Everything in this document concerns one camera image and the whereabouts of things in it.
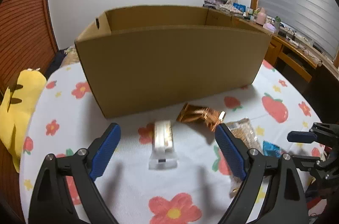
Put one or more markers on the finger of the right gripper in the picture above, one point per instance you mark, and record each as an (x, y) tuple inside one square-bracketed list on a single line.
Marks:
[(325, 134), (322, 170)]

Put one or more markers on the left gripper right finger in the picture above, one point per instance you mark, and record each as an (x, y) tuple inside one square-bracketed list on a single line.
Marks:
[(284, 199)]

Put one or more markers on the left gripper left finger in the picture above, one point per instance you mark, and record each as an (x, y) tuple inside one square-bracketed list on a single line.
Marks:
[(51, 200)]

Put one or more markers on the blue foil candy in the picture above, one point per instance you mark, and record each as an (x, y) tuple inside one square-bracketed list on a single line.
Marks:
[(270, 149)]

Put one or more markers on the clear brown grain bar pack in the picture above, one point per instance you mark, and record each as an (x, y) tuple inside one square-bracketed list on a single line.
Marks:
[(243, 130)]

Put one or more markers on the small white wafer pack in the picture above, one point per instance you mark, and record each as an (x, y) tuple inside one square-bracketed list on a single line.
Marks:
[(163, 156)]

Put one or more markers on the copper foil candy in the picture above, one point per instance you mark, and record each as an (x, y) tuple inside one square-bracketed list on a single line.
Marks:
[(201, 114)]

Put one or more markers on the fruit print white cloth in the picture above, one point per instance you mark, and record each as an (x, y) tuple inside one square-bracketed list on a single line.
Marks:
[(164, 171)]

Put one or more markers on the wooden sideboard cabinet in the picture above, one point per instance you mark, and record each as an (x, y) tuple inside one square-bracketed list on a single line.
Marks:
[(303, 60)]

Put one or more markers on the yellow Pikachu plush toy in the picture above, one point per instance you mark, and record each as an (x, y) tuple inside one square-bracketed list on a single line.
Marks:
[(17, 107)]

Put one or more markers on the white power strip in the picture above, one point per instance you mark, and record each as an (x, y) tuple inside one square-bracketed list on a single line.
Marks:
[(292, 42)]

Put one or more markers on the floral bed blanket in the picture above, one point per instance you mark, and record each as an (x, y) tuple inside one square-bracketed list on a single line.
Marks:
[(62, 58)]

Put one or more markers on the pink tissue box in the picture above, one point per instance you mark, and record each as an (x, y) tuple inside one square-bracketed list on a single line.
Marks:
[(269, 27)]

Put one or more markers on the brown cardboard box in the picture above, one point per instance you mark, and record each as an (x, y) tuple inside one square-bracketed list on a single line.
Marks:
[(147, 57)]

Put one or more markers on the green cap glass bottle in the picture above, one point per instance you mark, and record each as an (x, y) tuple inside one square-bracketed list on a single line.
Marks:
[(277, 24)]

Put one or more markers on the pink thermos jug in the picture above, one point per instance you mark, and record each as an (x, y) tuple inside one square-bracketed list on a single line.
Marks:
[(261, 17)]

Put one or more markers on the wooden louvered wardrobe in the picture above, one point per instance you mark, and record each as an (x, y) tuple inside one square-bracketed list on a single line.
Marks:
[(27, 40)]

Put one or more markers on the blue small box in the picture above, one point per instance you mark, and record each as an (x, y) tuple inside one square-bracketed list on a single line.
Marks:
[(240, 7)]

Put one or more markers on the folded patterned fabric pile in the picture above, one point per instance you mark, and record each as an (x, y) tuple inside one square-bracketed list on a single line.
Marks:
[(220, 5)]

